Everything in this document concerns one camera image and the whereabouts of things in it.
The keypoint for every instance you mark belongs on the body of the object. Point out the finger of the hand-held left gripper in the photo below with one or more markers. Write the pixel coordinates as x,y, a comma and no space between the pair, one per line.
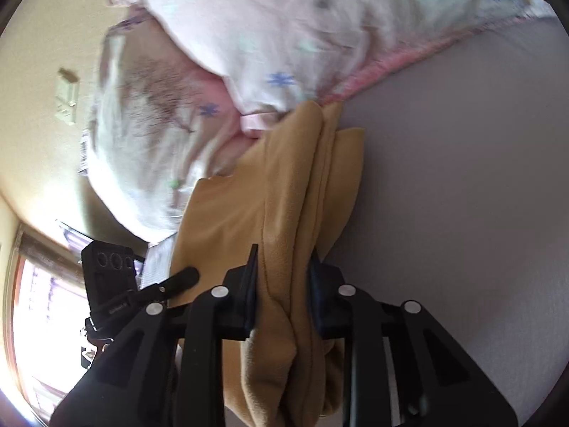
178,279

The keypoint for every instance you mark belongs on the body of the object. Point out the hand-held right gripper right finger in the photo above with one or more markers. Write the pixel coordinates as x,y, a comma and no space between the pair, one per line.
318,296

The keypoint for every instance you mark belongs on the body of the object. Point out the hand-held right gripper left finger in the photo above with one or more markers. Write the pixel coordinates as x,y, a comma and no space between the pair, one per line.
250,293

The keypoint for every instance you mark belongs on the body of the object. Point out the tan fleece garment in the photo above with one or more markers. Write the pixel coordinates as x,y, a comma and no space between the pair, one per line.
284,213

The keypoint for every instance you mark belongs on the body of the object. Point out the white tree-print pillow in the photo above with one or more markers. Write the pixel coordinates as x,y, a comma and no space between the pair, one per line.
142,142

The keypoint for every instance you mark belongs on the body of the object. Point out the grey bed sheet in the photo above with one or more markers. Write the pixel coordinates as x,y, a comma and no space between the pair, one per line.
453,187

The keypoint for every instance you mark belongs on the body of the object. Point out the white floral blanket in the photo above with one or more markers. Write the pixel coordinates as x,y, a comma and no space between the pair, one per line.
266,22

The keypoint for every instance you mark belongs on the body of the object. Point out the pink-edged printed blanket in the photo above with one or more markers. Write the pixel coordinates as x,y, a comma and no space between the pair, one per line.
466,4

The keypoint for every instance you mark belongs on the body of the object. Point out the window with wooden frame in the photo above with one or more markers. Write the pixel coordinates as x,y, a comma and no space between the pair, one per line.
44,320

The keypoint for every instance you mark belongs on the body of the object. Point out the cream wall light switch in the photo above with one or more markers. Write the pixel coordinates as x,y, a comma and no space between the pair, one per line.
67,98

